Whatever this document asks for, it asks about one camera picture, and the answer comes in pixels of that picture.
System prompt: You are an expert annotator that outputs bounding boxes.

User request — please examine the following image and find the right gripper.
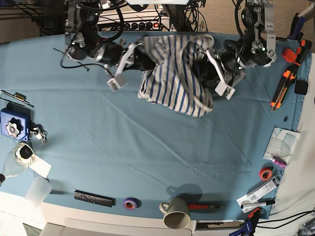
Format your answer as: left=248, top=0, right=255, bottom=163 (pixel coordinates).
left=103, top=42, right=156, bottom=92

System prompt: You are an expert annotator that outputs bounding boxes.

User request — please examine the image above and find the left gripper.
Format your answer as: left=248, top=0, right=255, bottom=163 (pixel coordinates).
left=193, top=40, right=246, bottom=100

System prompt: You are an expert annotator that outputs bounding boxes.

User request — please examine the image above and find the blue white striped T-shirt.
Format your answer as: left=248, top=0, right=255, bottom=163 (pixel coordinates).
left=138, top=34, right=215, bottom=118

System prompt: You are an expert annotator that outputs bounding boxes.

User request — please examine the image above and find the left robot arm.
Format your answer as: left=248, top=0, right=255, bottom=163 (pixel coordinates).
left=193, top=0, right=277, bottom=100

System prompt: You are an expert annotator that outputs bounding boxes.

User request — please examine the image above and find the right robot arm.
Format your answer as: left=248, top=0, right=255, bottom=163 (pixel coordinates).
left=63, top=0, right=155, bottom=92

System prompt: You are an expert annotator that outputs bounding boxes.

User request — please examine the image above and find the black power strip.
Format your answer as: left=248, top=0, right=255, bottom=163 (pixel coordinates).
left=104, top=22, right=162, bottom=31

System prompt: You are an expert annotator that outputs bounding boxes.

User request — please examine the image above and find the orange black utility knife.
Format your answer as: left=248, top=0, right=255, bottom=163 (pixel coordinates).
left=271, top=64, right=299, bottom=111

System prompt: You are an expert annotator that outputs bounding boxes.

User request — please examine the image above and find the orange black clamp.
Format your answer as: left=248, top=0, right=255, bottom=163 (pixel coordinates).
left=282, top=39, right=313, bottom=66

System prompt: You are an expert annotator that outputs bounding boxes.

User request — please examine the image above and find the blue table cloth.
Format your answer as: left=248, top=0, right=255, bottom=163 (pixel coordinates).
left=0, top=35, right=304, bottom=220

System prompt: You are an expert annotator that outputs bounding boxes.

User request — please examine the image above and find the black square box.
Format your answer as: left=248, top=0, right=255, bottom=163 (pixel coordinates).
left=294, top=80, right=309, bottom=95

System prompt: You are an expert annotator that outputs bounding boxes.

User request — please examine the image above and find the leaf patterned paper roll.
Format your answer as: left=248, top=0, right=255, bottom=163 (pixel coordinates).
left=263, top=127, right=301, bottom=163

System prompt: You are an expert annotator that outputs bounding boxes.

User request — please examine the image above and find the orange tape roll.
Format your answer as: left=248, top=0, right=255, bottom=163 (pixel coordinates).
left=259, top=167, right=273, bottom=181

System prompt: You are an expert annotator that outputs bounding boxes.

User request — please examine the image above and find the purple small tube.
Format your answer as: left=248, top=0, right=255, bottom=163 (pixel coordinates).
left=270, top=157, right=287, bottom=169

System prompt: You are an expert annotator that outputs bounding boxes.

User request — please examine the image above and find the small white keyring gadget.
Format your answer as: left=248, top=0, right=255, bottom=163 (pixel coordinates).
left=30, top=126, right=47, bottom=143

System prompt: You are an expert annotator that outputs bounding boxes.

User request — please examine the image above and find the metal rod with spring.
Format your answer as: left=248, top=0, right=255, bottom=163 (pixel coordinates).
left=0, top=90, right=34, bottom=108

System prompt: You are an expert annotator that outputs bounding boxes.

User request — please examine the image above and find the white packaged item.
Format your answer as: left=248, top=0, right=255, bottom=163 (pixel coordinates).
left=236, top=176, right=280, bottom=213

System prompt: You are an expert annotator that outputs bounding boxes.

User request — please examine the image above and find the blue box with knob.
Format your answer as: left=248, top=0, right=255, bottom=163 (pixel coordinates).
left=0, top=108, right=31, bottom=141

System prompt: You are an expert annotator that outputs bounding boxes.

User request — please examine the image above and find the purple tape roll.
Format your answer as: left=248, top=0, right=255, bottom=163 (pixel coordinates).
left=124, top=197, right=138, bottom=210

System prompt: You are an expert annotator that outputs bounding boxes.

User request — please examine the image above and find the black remote control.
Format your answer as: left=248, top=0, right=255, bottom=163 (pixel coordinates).
left=74, top=190, right=116, bottom=207

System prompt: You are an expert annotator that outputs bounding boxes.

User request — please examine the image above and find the white paper card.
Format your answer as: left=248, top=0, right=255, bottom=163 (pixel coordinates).
left=30, top=154, right=51, bottom=178

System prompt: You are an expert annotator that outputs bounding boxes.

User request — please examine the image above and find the black marker pen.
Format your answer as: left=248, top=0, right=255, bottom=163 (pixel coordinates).
left=241, top=200, right=275, bottom=209

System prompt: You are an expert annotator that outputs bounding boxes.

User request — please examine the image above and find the grey ceramic mug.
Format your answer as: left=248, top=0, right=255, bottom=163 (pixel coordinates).
left=159, top=197, right=191, bottom=229

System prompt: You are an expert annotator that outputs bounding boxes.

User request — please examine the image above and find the clear plastic bottle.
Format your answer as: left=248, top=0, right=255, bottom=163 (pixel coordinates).
left=0, top=142, right=34, bottom=185

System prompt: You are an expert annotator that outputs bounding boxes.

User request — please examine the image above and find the blue black bar clamp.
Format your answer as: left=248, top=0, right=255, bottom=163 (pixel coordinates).
left=229, top=207, right=262, bottom=236

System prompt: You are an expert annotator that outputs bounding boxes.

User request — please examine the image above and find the translucent plastic cup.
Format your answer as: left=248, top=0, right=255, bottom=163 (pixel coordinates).
left=24, top=177, right=52, bottom=208

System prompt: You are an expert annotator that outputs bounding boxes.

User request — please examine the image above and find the black cable tie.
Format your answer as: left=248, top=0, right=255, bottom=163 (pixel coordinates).
left=53, top=48, right=90, bottom=71

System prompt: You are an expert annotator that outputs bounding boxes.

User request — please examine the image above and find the red handled screwdriver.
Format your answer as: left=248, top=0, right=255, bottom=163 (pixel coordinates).
left=188, top=204, right=222, bottom=210

